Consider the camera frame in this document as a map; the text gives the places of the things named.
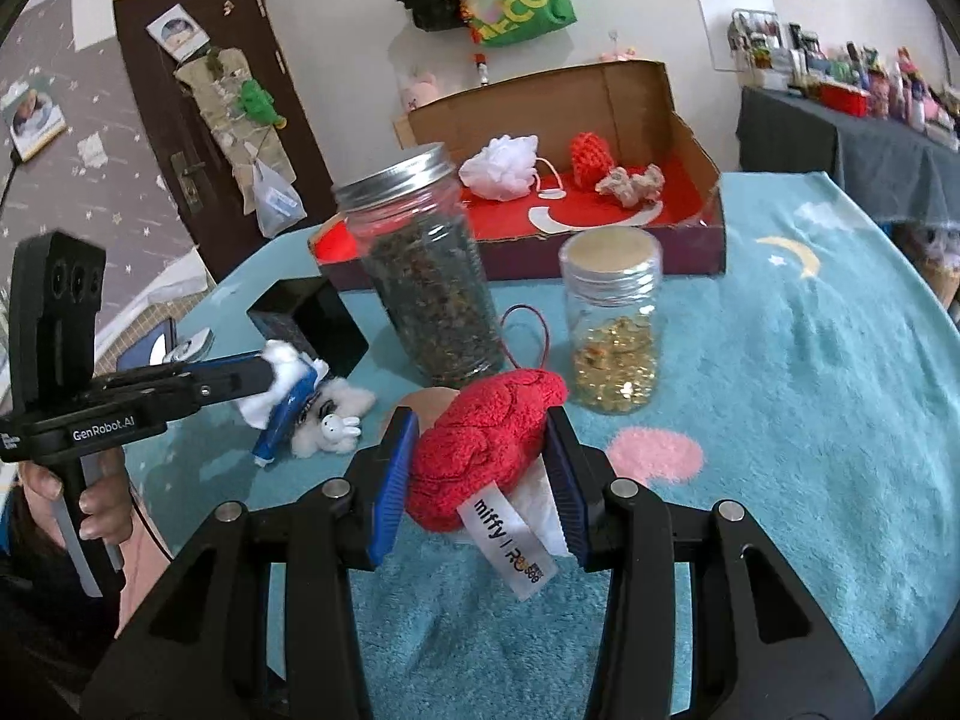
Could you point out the green frog toy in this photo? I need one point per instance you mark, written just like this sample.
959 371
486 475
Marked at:
259 101

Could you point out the cardboard box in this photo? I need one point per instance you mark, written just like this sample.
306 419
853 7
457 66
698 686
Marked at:
600 97

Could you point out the white gauze sachet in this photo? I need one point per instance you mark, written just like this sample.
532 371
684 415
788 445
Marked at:
540 502

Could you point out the black box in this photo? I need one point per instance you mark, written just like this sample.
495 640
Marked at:
315 322

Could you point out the beige hanging door organizer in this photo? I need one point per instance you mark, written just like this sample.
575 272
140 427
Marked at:
225 112

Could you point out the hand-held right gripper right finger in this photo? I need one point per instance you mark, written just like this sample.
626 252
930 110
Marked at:
568 480

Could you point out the red box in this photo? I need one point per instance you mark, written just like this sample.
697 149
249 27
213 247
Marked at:
844 99

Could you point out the red knitted pad with label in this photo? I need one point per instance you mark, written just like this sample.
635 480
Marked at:
480 435

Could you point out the orange mesh bath pouf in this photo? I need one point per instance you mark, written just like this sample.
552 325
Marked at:
592 157

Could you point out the dressing table with grey cloth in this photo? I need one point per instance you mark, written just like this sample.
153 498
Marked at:
825 150

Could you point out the blue tube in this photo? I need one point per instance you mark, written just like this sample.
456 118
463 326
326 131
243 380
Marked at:
289 412

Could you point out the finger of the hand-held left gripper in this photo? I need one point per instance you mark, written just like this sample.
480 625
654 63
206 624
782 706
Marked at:
232 386
240 367

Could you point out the person's left hand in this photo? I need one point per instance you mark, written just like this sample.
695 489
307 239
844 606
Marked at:
109 510

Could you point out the brown powder puff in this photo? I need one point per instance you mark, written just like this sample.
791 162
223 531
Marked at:
431 399

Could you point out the photo book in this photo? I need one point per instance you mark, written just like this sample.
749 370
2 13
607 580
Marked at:
30 120

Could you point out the small hanging charm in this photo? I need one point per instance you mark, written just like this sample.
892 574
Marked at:
484 69

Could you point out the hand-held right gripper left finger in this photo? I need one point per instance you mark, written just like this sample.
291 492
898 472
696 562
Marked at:
390 480

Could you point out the beige crochet scrunchie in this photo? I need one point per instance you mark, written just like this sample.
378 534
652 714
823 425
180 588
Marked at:
630 184

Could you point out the picture on door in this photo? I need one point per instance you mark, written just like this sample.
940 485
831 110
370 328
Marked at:
176 30

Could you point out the clear plastic bag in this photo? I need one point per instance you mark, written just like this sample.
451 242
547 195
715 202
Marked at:
277 199

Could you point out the small white plush toy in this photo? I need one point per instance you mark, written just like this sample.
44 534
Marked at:
281 356

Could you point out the dark brown door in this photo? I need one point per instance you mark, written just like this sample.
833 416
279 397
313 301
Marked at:
172 150

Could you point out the pink plush toy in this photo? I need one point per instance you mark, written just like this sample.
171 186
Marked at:
420 90

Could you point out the large glass jar metal lid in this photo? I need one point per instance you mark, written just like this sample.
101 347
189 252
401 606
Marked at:
427 292

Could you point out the small clear plastic jar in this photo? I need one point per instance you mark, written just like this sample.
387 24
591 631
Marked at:
611 330

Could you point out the white mesh bath pouf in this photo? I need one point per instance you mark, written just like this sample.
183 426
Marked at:
499 165

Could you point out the row of cosmetic bottles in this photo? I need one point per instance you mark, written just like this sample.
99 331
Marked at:
900 82

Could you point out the pink cat plush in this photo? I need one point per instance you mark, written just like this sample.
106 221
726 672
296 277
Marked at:
619 54

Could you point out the person's left forearm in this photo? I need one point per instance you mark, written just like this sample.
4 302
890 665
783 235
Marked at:
45 615

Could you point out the teal blanket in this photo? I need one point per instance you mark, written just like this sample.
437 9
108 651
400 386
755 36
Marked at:
787 390

